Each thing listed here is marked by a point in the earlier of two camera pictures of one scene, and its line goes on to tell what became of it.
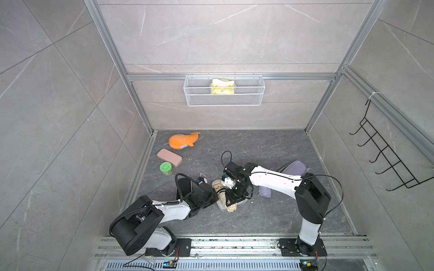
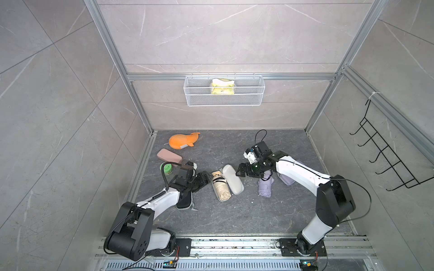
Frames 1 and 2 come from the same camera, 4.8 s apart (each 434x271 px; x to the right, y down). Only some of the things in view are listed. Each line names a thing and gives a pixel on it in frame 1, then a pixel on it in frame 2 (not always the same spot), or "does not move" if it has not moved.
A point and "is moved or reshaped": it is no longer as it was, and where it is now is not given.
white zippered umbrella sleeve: [220, 188] is moved or reshaped
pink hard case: [174, 159] does not move
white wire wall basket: [224, 91] does not move
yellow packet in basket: [222, 86] does not move
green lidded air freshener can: [166, 168] does not move
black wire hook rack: [385, 151] does not move
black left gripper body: [212, 199] to [197, 182]
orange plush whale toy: [178, 141] does not move
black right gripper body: [236, 193] to [254, 170]
